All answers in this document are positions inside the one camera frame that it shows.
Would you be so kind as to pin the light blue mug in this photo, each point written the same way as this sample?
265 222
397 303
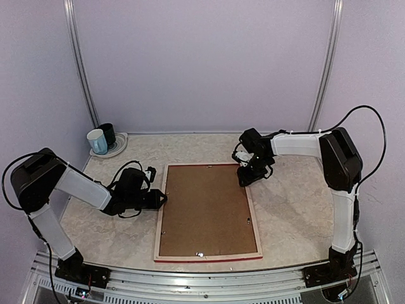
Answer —
97 141

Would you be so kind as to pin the aluminium corner post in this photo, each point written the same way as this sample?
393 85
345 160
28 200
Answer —
79 61
328 64

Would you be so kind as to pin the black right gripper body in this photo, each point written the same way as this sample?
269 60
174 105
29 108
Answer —
257 170

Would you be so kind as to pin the white round plate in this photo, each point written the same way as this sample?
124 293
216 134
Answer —
118 147

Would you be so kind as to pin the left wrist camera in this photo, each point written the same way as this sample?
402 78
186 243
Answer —
150 173

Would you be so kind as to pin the left aluminium corner post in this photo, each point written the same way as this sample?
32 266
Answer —
79 61

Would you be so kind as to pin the aluminium front rail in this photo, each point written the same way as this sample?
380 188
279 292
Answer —
285 285

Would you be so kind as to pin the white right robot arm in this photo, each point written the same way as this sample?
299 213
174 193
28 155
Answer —
342 170

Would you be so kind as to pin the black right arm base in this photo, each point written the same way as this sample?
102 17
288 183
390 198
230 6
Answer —
326 272

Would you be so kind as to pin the red wooden picture frame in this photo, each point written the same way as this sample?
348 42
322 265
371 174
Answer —
158 240

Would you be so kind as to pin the dark green mug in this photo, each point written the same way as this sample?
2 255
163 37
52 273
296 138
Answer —
109 134

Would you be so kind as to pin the right aluminium corner post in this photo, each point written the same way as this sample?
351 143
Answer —
328 64

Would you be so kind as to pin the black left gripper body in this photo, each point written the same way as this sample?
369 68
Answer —
135 202

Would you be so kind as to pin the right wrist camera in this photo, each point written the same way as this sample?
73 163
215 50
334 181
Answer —
241 157

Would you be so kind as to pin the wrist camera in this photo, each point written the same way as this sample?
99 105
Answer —
241 157
150 173

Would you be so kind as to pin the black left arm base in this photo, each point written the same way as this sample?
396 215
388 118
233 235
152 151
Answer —
89 275

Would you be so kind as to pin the brown cardboard backing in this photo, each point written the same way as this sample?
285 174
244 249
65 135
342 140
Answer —
205 209

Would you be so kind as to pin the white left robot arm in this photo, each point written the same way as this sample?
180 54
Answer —
38 177

